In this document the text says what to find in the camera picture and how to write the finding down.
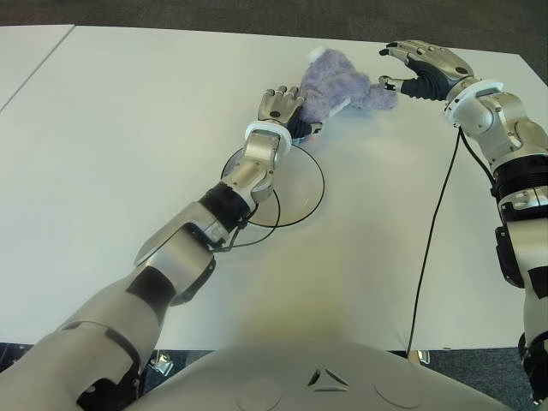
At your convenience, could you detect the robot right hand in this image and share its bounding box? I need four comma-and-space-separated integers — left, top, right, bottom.
378, 39, 476, 103

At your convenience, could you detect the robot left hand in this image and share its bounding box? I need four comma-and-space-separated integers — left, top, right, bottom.
255, 85, 325, 140

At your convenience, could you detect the purple plush rabbit doll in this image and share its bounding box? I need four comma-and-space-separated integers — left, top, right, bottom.
295, 47, 399, 142

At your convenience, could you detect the white plate black rim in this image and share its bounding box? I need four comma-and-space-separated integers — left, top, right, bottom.
220, 143, 325, 228

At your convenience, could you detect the grey robot torso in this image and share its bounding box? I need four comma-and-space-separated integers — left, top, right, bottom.
128, 337, 510, 411

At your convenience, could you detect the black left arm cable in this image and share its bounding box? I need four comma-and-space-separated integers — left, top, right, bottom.
209, 188, 283, 253

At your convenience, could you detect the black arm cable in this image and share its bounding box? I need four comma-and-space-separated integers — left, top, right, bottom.
209, 188, 283, 253
404, 126, 497, 356

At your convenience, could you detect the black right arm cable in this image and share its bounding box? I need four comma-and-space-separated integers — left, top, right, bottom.
404, 126, 497, 356

